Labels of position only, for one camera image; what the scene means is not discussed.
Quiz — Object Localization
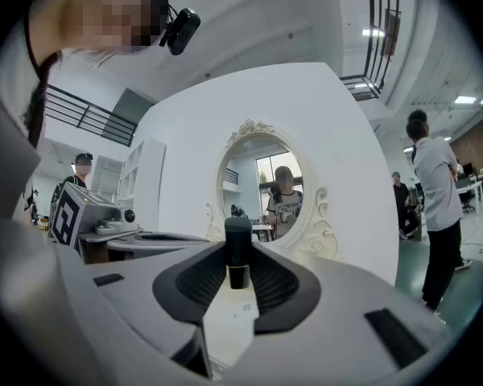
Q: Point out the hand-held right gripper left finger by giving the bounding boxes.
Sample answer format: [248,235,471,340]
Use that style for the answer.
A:
[56,240,227,386]

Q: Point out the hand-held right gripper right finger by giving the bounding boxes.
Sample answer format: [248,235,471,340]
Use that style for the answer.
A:
[213,240,456,386]

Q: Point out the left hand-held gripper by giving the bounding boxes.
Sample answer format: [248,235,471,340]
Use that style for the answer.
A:
[49,182,211,261]

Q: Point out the black lipstick tube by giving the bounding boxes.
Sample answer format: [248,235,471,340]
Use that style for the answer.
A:
[224,216,254,290]

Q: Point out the white dressing table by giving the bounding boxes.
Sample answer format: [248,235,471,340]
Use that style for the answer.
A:
[203,283,261,372]

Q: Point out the oval white ornate mirror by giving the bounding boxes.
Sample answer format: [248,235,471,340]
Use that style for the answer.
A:
[204,118,339,261]

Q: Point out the black balcony railing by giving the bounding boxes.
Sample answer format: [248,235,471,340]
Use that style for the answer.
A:
[340,0,403,102]
[43,84,140,148]

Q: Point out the white partition board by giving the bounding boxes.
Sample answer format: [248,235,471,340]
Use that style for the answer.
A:
[129,62,400,287]

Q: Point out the person's grey printed shirt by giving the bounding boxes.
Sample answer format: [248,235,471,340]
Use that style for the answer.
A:
[0,74,43,232]

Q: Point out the white office desk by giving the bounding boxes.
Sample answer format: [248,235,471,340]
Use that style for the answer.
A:
[455,175,483,213]

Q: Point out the person's head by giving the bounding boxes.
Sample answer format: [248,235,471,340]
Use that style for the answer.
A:
[27,0,171,58]

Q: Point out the black head camera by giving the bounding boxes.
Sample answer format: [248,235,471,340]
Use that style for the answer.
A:
[159,7,202,56]

